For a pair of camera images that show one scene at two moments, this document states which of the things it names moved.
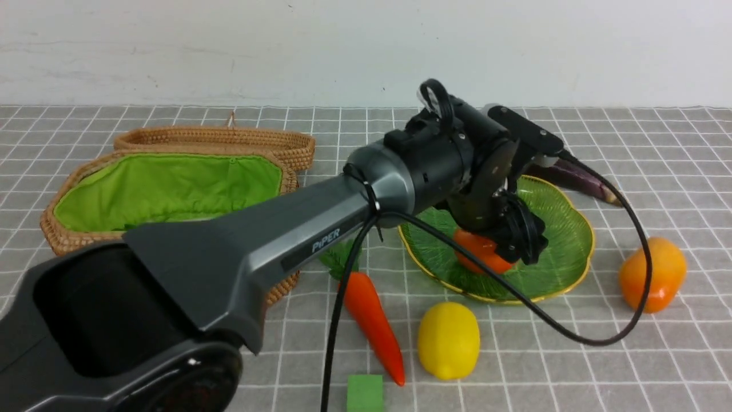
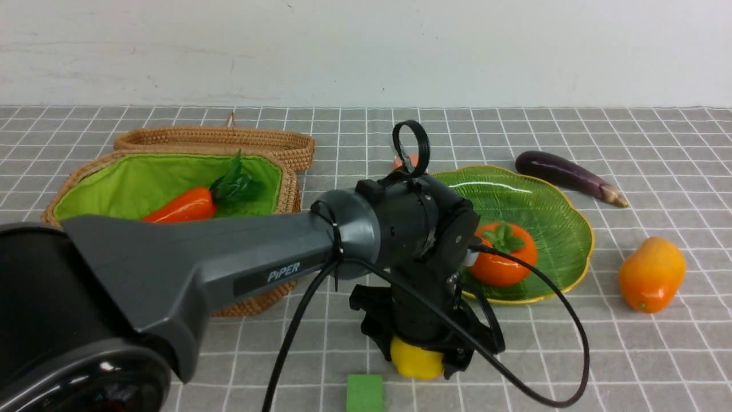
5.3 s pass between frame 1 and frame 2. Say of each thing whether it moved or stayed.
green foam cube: stayed
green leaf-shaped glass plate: stayed
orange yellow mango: stayed
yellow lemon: moved
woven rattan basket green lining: stayed
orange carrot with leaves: moved
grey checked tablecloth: stayed
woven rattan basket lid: stayed
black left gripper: moved
